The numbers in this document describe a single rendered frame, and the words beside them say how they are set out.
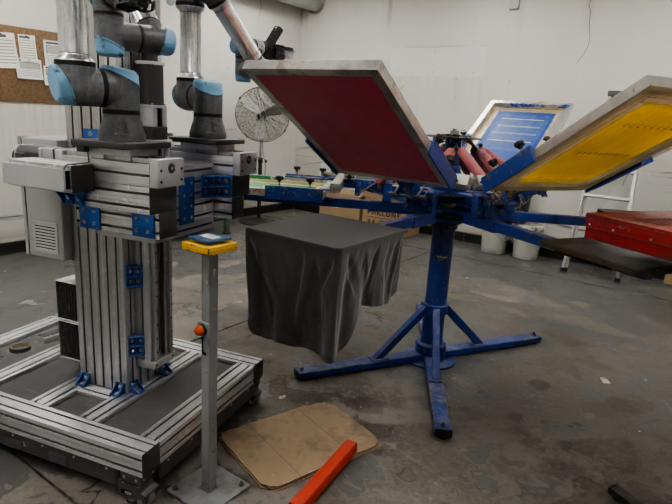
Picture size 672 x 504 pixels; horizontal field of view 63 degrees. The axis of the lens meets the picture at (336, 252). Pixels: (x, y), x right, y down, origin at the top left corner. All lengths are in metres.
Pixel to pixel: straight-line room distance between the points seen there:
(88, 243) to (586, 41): 5.18
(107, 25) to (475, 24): 5.41
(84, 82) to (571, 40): 5.21
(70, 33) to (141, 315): 1.07
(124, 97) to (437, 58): 5.25
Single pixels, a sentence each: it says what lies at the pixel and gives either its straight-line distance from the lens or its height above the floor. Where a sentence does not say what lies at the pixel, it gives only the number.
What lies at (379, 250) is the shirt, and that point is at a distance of 2.06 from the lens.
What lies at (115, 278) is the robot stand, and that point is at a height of 0.72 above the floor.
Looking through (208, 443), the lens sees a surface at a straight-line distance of 2.13.
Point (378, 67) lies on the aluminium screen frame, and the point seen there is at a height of 1.53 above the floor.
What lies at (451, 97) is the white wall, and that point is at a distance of 6.68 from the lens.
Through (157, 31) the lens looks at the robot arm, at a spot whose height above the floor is 1.58.
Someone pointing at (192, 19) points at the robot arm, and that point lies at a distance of 2.46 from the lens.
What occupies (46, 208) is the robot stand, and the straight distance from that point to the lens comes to 2.39.
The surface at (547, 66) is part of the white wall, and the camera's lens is 6.36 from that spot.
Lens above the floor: 1.39
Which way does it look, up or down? 14 degrees down
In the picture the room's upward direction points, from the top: 4 degrees clockwise
